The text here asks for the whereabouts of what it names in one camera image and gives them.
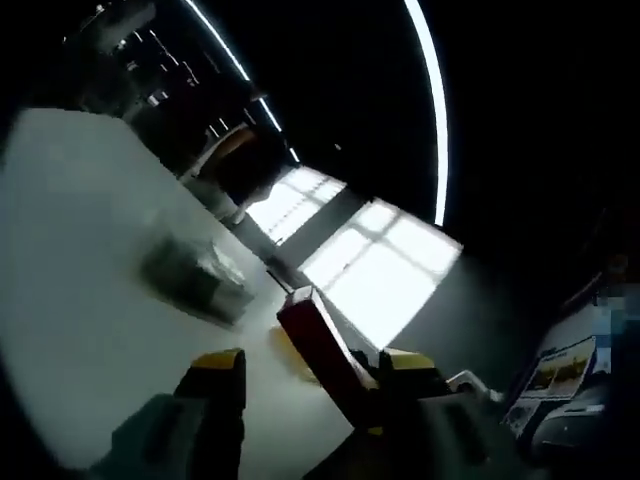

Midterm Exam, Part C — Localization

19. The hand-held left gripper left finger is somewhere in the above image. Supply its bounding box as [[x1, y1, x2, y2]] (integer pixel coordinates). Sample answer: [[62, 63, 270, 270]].
[[92, 347, 250, 480]]

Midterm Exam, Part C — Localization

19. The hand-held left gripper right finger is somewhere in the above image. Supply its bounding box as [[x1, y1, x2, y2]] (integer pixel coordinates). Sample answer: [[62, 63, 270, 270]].
[[324, 348, 506, 480]]

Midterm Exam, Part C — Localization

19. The red medicine box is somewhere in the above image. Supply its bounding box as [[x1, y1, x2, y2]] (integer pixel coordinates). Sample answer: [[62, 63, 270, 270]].
[[276, 286, 387, 437]]

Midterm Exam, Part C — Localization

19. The white blue medicine box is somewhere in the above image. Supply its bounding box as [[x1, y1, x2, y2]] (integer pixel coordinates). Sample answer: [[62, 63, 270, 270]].
[[199, 247, 257, 329]]

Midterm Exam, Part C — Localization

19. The dark grey medicine box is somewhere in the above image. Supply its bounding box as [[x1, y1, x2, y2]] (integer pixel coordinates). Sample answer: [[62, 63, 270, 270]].
[[139, 234, 224, 314]]

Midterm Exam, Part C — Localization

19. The large bright window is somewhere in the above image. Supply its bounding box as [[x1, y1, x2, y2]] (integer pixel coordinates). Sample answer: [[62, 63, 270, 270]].
[[298, 198, 464, 349]]

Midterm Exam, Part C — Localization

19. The window with blinds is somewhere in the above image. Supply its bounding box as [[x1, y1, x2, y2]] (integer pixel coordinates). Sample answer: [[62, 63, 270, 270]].
[[243, 165, 347, 246]]

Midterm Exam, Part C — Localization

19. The ceiling light strip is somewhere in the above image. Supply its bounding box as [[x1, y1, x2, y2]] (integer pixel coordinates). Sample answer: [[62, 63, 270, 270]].
[[182, 0, 301, 164], [403, 0, 450, 227]]

